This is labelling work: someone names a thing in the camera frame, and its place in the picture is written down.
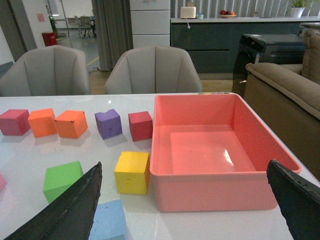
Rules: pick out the brown sofa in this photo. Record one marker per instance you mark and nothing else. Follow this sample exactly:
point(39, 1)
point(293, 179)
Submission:
point(287, 98)

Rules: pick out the grey chair left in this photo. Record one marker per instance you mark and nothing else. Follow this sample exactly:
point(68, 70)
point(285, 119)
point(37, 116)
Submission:
point(48, 71)

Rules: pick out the purple foam block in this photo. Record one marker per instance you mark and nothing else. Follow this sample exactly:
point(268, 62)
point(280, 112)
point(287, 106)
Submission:
point(108, 124)

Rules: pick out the small blue bowl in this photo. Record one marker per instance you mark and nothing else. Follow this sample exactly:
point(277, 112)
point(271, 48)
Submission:
point(199, 16)

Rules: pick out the green foam block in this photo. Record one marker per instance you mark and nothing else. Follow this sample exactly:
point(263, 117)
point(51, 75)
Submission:
point(59, 178)

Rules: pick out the pink plastic bin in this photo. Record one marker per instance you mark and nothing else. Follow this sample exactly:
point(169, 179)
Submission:
point(210, 152)

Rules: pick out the light blue foam block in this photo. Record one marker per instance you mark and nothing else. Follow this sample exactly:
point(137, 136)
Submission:
point(109, 222)

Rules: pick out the white drawer cabinet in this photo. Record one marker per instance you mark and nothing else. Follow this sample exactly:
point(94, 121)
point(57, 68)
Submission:
point(150, 22)

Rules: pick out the dark grey counter cabinet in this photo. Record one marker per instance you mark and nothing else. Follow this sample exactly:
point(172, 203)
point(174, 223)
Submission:
point(213, 43)

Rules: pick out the orange foam block right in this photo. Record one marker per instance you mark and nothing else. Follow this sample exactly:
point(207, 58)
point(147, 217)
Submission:
point(71, 124)

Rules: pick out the grey chair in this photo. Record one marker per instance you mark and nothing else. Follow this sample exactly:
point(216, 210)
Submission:
point(48, 71)
point(153, 69)

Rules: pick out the orange foam block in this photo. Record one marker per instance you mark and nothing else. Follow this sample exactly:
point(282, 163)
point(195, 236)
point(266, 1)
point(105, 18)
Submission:
point(42, 122)
point(71, 124)

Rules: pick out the potted plant white pot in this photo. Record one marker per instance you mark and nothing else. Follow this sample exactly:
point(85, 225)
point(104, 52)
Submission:
point(296, 7)

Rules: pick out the fruit plate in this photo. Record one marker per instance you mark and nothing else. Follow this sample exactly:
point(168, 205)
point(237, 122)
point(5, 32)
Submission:
point(227, 14)

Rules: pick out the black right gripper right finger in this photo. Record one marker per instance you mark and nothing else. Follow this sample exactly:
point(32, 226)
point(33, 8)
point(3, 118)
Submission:
point(298, 200)

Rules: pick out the grey chair right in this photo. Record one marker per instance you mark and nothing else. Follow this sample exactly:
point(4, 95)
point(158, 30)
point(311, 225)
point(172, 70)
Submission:
point(153, 69)

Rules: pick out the red foam block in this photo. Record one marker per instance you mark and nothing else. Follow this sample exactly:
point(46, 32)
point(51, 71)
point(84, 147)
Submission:
point(140, 125)

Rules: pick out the black appliance box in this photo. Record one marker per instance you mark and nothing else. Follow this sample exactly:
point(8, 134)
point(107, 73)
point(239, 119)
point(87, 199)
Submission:
point(267, 48)

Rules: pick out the orange foam block left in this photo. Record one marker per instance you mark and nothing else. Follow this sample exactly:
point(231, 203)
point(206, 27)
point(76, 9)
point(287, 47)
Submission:
point(42, 122)

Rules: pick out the red bin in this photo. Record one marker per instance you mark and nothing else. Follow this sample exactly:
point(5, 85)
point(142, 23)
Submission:
point(49, 38)

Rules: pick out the magenta foam block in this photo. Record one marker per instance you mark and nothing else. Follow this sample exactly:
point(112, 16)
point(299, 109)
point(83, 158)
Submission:
point(14, 122)

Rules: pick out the yellow foam block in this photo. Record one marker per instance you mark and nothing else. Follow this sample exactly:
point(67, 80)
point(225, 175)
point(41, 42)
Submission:
point(132, 173)

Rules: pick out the pink foam block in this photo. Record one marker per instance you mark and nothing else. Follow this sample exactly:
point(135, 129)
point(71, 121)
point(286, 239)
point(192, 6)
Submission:
point(3, 182)

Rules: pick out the white toaster appliance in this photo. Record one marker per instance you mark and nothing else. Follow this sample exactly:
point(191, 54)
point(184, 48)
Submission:
point(188, 12)

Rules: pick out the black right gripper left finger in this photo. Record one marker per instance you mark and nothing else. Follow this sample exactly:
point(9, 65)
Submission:
point(68, 217)

